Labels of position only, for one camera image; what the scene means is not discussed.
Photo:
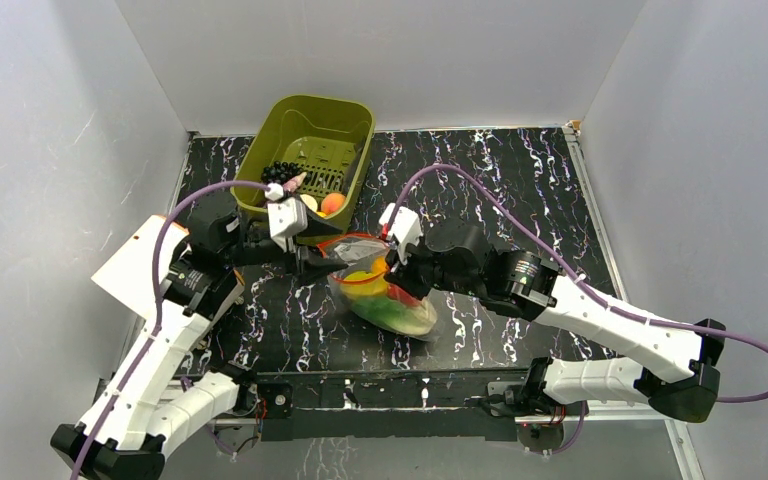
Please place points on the red strawberry toy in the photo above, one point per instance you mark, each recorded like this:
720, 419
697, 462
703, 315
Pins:
396, 293

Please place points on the white round slice toy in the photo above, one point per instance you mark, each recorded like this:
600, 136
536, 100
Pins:
310, 202

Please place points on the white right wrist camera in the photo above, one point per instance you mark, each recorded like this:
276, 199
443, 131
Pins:
400, 226

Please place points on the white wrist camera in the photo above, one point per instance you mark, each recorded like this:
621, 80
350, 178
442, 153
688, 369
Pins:
400, 226
287, 217

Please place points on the clear zip bag orange zipper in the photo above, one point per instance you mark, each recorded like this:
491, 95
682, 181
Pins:
358, 251

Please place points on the olive green plastic basket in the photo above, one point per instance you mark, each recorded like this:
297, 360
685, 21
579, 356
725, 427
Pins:
329, 138

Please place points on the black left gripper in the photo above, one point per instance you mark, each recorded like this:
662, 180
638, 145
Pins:
312, 264

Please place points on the black grape bunch toy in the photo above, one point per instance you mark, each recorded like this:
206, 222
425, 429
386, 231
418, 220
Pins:
280, 172

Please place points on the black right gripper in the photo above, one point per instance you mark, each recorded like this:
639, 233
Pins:
401, 273

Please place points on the green lettuce toy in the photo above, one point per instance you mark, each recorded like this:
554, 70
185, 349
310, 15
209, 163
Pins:
391, 315

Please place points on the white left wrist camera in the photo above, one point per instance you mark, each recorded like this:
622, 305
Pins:
287, 217

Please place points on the purple sweet potato toy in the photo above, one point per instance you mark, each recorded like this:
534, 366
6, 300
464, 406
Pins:
294, 183

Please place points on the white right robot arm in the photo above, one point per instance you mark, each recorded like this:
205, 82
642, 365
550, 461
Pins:
664, 364

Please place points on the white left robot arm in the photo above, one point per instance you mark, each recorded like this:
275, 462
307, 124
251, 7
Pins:
155, 356

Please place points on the yellow-orange tangerine toy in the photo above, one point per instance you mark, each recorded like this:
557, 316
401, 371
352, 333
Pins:
379, 266

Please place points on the peach toy fruit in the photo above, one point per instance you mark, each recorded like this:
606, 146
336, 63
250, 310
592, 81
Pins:
332, 203

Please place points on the yellow starfruit toy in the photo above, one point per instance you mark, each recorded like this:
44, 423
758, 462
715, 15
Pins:
362, 284

